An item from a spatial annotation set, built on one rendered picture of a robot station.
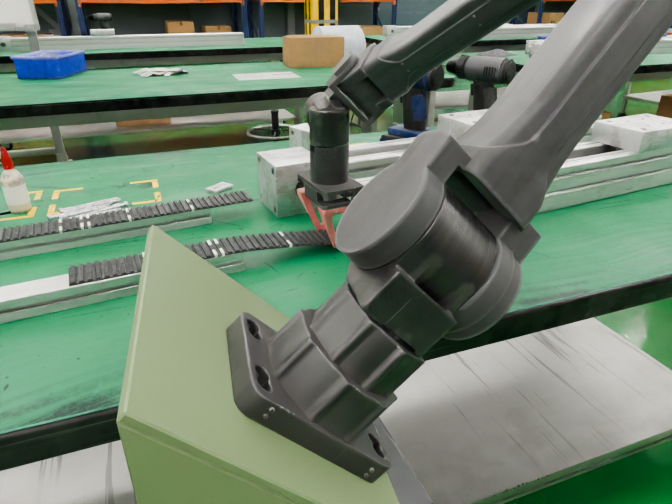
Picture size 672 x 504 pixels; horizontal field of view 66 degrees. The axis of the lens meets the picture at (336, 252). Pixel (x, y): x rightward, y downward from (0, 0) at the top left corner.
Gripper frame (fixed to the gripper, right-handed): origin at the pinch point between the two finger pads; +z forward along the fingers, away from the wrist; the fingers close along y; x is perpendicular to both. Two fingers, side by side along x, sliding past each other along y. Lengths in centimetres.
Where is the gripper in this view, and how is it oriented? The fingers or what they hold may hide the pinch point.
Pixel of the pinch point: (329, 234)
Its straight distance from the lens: 81.0
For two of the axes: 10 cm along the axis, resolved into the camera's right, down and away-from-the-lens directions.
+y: -4.4, -4.1, 8.0
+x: -9.0, 2.0, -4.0
